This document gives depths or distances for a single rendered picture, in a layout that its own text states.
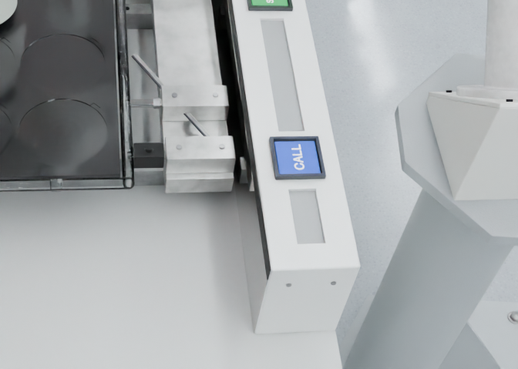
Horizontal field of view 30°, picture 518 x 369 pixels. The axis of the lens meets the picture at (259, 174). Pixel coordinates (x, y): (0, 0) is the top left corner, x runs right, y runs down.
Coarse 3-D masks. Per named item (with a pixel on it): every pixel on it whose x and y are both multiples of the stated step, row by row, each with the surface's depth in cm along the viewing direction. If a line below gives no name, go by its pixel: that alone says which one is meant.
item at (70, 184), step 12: (0, 180) 107; (12, 180) 107; (24, 180) 107; (36, 180) 107; (48, 180) 107; (72, 180) 108; (84, 180) 108; (96, 180) 108; (108, 180) 108; (120, 180) 109; (132, 180) 109; (0, 192) 107
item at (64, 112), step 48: (48, 0) 125; (96, 0) 126; (0, 48) 119; (48, 48) 120; (96, 48) 121; (0, 96) 114; (48, 96) 115; (96, 96) 116; (0, 144) 110; (48, 144) 111; (96, 144) 112
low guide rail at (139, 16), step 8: (128, 8) 133; (136, 8) 133; (144, 8) 133; (128, 16) 133; (136, 16) 133; (144, 16) 133; (128, 24) 134; (136, 24) 134; (144, 24) 134; (152, 24) 134
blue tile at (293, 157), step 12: (276, 144) 107; (288, 144) 107; (300, 144) 107; (312, 144) 107; (276, 156) 106; (288, 156) 106; (300, 156) 106; (312, 156) 106; (288, 168) 105; (300, 168) 105; (312, 168) 105
